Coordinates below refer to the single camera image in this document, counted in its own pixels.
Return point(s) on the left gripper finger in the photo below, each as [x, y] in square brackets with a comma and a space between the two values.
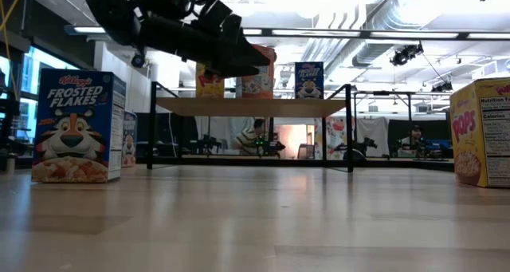
[249, 56]
[235, 72]

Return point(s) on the orange Mini-Wheats cereal box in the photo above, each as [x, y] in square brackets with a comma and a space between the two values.
[257, 86]

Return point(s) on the yellow Corn Pops cereal box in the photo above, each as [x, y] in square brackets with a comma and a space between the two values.
[470, 144]
[209, 89]

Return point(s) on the black background robot arm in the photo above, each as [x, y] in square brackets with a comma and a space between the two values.
[430, 150]
[360, 146]
[207, 143]
[271, 147]

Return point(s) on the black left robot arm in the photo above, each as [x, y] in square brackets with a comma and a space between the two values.
[111, 13]

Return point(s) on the wooden shelf black metal legs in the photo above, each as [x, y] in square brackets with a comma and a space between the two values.
[247, 107]

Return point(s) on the person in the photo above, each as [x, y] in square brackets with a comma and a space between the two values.
[247, 138]
[414, 134]

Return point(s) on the ceiling light panel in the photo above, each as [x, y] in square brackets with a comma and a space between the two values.
[87, 29]

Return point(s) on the colourful printed banner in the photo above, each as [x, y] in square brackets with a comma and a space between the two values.
[336, 138]

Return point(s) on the black metal rack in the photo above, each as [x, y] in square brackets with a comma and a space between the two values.
[382, 93]

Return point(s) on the white curtain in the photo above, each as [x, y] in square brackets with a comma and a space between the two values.
[372, 134]

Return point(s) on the black ceiling spotlight cluster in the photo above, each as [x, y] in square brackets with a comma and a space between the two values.
[404, 56]
[441, 87]

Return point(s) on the long ceiling light strip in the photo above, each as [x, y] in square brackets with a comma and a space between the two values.
[414, 35]

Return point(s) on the small white cup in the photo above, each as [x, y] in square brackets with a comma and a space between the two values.
[10, 163]

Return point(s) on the black metal table frame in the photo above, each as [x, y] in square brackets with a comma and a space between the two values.
[239, 161]

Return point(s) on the silver ventilation duct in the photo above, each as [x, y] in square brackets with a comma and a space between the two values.
[374, 52]

